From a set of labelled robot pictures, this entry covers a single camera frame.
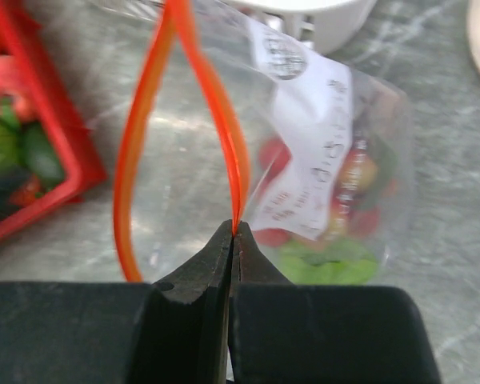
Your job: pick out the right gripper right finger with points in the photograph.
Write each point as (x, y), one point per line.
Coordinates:
(249, 264)

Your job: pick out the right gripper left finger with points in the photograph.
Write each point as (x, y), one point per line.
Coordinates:
(189, 282)

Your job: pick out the lychee bunch with leaves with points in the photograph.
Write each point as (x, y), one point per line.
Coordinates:
(333, 233)

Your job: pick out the clear orange zip top bag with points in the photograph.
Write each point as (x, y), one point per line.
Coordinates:
(258, 82)

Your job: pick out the small red pepper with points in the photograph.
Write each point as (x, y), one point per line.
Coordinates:
(30, 192)

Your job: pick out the green avocado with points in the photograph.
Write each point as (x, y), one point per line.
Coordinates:
(40, 157)

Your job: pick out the white plastic dish basket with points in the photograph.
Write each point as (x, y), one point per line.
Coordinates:
(322, 25)

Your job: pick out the peach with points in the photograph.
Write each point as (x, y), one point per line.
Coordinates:
(13, 85)

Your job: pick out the red plastic tray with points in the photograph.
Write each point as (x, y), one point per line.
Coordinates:
(59, 119)

